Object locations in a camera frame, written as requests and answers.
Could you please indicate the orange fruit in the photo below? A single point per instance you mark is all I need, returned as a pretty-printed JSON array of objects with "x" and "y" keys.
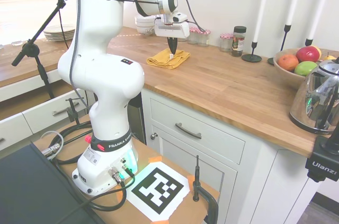
[{"x": 288, "y": 62}]

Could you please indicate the black white marker sheet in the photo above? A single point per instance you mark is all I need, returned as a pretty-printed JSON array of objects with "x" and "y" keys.
[{"x": 159, "y": 189}]

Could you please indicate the stacked white patterned bowls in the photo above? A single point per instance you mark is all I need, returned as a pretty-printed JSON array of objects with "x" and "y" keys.
[{"x": 145, "y": 25}]

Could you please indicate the black boom stand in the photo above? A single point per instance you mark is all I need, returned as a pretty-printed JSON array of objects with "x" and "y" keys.
[{"x": 29, "y": 48}]

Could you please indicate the glass jar red checked lid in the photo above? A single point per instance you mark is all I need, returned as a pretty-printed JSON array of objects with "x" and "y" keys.
[
  {"x": 192, "y": 37},
  {"x": 226, "y": 44},
  {"x": 182, "y": 40},
  {"x": 204, "y": 39}
]

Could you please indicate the large black case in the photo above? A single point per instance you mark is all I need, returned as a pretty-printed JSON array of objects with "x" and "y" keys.
[{"x": 31, "y": 187}]

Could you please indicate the black bar clamp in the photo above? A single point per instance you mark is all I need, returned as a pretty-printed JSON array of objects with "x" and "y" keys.
[
  {"x": 196, "y": 181},
  {"x": 72, "y": 110}
]

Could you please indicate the red apple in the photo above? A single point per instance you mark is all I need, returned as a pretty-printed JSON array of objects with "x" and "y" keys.
[{"x": 307, "y": 54}]

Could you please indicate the green apple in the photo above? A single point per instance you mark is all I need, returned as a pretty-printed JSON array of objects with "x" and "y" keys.
[{"x": 304, "y": 69}]

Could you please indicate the stainless steel kettle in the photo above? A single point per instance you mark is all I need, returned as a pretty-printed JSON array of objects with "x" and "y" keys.
[{"x": 312, "y": 102}]

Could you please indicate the yellow pear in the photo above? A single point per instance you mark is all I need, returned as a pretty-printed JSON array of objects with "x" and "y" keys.
[{"x": 329, "y": 57}]

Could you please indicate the coffee jar black lid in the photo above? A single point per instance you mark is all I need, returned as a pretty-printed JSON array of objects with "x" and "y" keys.
[{"x": 238, "y": 44}]

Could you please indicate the stack of white plates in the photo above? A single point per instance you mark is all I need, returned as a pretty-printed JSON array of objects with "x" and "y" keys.
[{"x": 59, "y": 33}]

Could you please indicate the yellow towel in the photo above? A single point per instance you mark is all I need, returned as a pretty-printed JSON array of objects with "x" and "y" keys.
[{"x": 161, "y": 59}]

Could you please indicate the wooden fruit bowl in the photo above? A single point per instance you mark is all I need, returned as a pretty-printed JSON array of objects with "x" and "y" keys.
[{"x": 284, "y": 74}]

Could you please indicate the white cabinet with open drawer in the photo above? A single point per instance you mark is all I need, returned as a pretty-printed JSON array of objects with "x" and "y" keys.
[{"x": 39, "y": 118}]

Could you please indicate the black metal candle holder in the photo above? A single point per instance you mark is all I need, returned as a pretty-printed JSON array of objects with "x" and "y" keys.
[
  {"x": 287, "y": 29},
  {"x": 309, "y": 41},
  {"x": 251, "y": 58}
]

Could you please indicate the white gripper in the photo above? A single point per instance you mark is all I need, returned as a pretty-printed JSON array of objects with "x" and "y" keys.
[{"x": 169, "y": 30}]

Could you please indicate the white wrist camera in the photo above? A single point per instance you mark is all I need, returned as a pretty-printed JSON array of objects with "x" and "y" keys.
[{"x": 178, "y": 18}]

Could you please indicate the small clear glass dish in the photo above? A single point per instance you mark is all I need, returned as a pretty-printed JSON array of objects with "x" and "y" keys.
[{"x": 18, "y": 43}]

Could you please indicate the round silver cabinet knob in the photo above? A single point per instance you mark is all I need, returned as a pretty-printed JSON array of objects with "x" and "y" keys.
[{"x": 154, "y": 136}]

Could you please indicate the orange tape piece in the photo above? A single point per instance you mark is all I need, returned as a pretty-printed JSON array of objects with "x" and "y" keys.
[{"x": 159, "y": 221}]

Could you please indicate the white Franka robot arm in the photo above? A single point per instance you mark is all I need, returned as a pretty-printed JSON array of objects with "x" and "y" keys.
[{"x": 100, "y": 70}]

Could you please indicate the white kitchen cabinet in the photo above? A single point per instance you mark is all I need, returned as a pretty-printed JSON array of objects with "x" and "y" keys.
[{"x": 212, "y": 155}]

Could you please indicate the yellow lemon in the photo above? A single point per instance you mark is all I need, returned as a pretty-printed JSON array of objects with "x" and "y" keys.
[{"x": 318, "y": 50}]

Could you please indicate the black clamp camera stand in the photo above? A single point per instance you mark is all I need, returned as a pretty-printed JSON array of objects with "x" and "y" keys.
[{"x": 321, "y": 167}]

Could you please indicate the brown mounting board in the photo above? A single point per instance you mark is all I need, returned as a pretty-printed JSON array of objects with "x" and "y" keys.
[{"x": 144, "y": 150}]

